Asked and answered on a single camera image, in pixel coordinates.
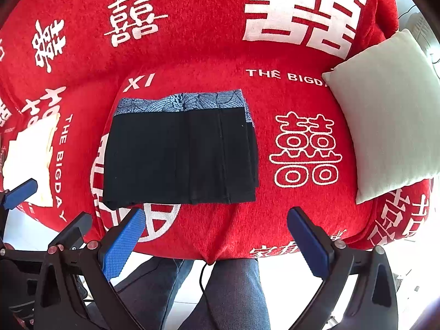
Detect pale cushion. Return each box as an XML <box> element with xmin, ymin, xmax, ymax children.
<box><xmin>321</xmin><ymin>28</ymin><xmax>440</xmax><ymax>205</ymax></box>

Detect person's leg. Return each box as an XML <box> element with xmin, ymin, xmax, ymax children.
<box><xmin>179</xmin><ymin>258</ymin><xmax>273</xmax><ymax>330</ymax></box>
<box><xmin>113</xmin><ymin>257</ymin><xmax>196</xmax><ymax>330</ymax></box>

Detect red printed blanket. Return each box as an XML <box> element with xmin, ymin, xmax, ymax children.
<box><xmin>0</xmin><ymin>0</ymin><xmax>434</xmax><ymax>261</ymax></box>

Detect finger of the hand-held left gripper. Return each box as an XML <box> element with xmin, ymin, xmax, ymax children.
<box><xmin>48</xmin><ymin>212</ymin><xmax>94</xmax><ymax>249</ymax></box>
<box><xmin>0</xmin><ymin>178</ymin><xmax>38</xmax><ymax>211</ymax></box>

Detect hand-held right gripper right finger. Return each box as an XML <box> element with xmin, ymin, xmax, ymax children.
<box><xmin>288</xmin><ymin>207</ymin><xmax>399</xmax><ymax>330</ymax></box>

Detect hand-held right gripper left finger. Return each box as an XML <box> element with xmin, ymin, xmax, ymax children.
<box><xmin>34</xmin><ymin>208</ymin><xmax>147</xmax><ymax>330</ymax></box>

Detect person's right leg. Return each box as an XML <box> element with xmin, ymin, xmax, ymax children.
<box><xmin>179</xmin><ymin>258</ymin><xmax>273</xmax><ymax>330</ymax></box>

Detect black cable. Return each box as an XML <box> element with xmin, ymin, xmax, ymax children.
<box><xmin>199</xmin><ymin>262</ymin><xmax>216</xmax><ymax>305</ymax></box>

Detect black pants with patterned waistband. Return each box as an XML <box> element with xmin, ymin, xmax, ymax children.
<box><xmin>102</xmin><ymin>89</ymin><xmax>260</xmax><ymax>210</ymax></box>

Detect person's left leg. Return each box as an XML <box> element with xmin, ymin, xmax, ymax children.
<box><xmin>113</xmin><ymin>257</ymin><xmax>196</xmax><ymax>330</ymax></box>

